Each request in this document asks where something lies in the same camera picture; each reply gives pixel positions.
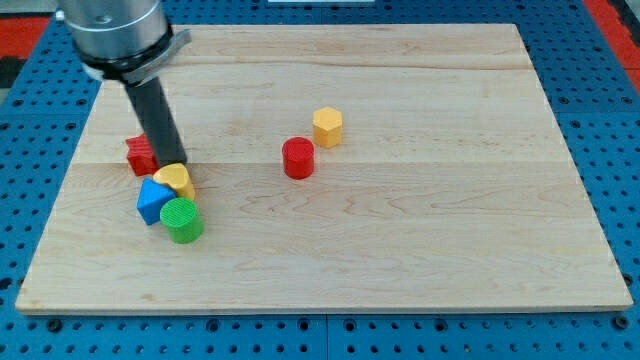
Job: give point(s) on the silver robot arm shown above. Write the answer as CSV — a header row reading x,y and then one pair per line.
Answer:
x,y
129,41

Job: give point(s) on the light wooden board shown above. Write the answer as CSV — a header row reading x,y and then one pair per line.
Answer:
x,y
452,191

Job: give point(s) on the red cylinder block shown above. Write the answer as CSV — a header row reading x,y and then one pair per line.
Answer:
x,y
298,158

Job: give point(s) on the yellow hexagon block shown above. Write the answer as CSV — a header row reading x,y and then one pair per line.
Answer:
x,y
327,127

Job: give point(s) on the yellow heart block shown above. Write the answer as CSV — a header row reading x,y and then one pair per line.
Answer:
x,y
177,178

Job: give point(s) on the green cylinder block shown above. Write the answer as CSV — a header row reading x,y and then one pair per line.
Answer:
x,y
181,218

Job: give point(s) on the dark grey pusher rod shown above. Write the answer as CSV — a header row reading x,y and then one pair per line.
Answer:
x,y
155,117

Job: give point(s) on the blue triangular block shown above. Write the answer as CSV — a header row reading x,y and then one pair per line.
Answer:
x,y
152,197

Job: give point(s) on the red star block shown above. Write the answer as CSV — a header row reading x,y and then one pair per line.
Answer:
x,y
140,156

